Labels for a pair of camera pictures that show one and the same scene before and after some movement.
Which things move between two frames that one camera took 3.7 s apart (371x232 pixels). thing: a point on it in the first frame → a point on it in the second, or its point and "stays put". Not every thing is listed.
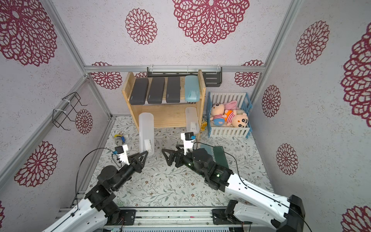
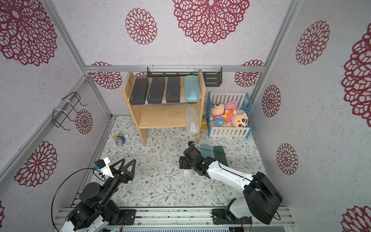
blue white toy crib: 228,114 stays put
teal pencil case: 209,149 stays put
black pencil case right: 173,90 stays put
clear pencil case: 192,120 stays put
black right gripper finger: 168,159 → 183,163
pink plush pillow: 232,105 stays put
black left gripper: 135,166 → 123,169
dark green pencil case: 220,156 stays put
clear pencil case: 146,133 → 185,172
